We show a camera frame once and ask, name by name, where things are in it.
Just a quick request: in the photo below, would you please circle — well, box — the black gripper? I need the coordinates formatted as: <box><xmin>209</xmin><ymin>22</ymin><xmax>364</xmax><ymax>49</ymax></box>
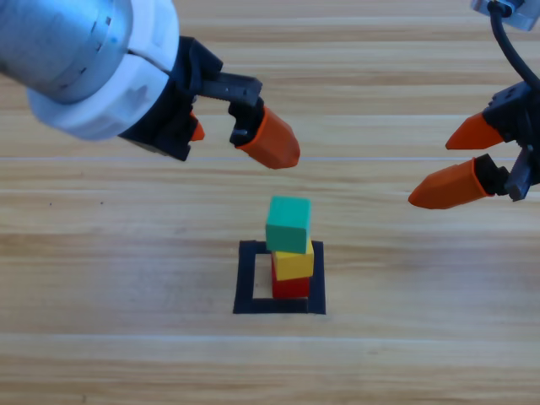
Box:
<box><xmin>408</xmin><ymin>79</ymin><xmax>540</xmax><ymax>211</ymax></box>
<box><xmin>117</xmin><ymin>35</ymin><xmax>301</xmax><ymax>170</ymax></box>

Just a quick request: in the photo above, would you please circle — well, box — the yellow wooden block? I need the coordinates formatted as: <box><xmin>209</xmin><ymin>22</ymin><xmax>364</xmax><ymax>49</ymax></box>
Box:
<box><xmin>271</xmin><ymin>238</ymin><xmax>316</xmax><ymax>283</ymax></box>

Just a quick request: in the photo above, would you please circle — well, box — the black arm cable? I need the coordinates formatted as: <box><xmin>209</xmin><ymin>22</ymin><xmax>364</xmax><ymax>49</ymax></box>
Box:
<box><xmin>489</xmin><ymin>0</ymin><xmax>540</xmax><ymax>92</ymax></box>

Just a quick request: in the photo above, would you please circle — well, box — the black tape square outline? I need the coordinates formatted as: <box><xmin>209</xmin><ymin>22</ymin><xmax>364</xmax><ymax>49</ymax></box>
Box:
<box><xmin>232</xmin><ymin>239</ymin><xmax>327</xmax><ymax>316</ymax></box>

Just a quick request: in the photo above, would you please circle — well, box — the green wooden block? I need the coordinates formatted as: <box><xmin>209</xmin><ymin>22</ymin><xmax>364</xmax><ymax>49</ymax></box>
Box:
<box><xmin>264</xmin><ymin>196</ymin><xmax>312</xmax><ymax>255</ymax></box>

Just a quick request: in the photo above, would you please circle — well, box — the red wooden block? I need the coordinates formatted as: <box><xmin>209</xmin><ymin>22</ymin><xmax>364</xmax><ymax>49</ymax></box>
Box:
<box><xmin>271</xmin><ymin>265</ymin><xmax>312</xmax><ymax>300</ymax></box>

